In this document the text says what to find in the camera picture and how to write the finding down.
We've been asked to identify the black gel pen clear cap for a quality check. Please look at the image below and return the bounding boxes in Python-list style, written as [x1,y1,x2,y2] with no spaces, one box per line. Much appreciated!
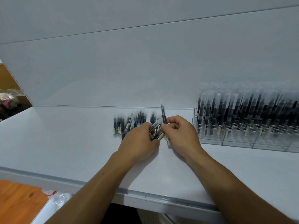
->
[149,117,163,133]
[160,104,170,147]

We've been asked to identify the rows of upright black pens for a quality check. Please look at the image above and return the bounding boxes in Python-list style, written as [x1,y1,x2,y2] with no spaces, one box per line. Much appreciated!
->
[196,82,299,138]

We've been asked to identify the pile of black pens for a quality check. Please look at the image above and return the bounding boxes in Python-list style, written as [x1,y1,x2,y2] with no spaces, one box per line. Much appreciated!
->
[113,110,172,141]

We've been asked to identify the person's left hand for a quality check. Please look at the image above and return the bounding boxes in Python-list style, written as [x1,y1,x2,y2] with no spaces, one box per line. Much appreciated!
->
[114,121,161,166]

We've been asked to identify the clear acrylic pen holder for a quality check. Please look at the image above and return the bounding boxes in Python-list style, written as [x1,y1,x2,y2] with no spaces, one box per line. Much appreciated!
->
[192,108,299,153]

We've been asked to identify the plastic wrapped pink goods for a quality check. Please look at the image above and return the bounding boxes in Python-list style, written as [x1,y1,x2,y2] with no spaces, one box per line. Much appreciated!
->
[0,89,25,121]

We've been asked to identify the person's right forearm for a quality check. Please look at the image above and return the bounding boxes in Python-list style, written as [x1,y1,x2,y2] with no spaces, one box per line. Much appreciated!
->
[186,150,297,224]

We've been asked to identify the person's left forearm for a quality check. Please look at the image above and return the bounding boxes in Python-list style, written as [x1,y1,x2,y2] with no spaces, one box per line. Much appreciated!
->
[44,153,136,224]

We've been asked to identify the orange wooden board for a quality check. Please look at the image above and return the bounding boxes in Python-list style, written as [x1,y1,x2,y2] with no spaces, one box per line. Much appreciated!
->
[0,180,50,224]

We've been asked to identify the person's right hand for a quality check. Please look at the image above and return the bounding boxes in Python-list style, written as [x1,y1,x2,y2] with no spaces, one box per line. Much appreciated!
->
[161,115,206,163]

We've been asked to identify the clear plastic packet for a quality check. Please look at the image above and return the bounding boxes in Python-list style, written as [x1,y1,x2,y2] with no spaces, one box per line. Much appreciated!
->
[43,190,71,206]

